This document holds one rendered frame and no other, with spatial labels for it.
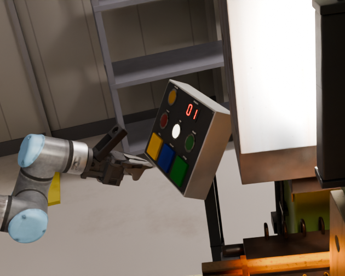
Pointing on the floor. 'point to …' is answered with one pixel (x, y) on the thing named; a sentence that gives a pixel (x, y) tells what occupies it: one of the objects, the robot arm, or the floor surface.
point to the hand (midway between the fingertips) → (149, 163)
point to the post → (213, 224)
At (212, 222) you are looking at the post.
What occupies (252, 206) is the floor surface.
